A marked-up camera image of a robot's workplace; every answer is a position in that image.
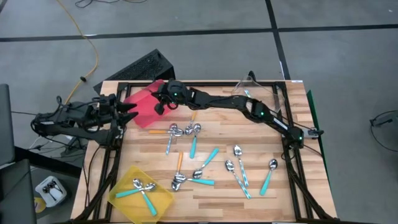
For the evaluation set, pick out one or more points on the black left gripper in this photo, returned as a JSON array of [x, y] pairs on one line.
[[107, 110]]

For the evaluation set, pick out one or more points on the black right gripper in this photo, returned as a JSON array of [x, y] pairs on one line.
[[175, 93]]

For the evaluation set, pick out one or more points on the red translucent plastic bin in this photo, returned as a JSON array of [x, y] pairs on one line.
[[144, 109]]

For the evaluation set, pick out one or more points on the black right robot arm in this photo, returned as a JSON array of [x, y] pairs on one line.
[[224, 101]]

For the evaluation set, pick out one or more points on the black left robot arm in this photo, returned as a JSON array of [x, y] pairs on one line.
[[62, 123]]

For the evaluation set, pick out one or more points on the black perforated box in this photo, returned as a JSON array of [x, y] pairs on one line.
[[140, 68]]

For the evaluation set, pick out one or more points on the black floor beam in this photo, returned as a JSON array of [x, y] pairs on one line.
[[46, 161]]

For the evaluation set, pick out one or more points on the yellow translucent plastic bin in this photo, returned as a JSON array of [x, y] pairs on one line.
[[127, 207]]

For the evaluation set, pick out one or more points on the small black clamp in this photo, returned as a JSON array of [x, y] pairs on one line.
[[252, 75]]

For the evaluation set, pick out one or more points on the clear plastic bin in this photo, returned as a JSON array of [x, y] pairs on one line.
[[264, 90]]

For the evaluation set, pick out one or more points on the white tray with earphones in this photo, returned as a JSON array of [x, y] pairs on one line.
[[59, 199]]

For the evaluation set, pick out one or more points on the dark grey panel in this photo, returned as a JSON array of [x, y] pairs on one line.
[[15, 193], [6, 124]]

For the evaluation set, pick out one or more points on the green panel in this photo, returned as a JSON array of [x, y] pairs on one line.
[[314, 118]]

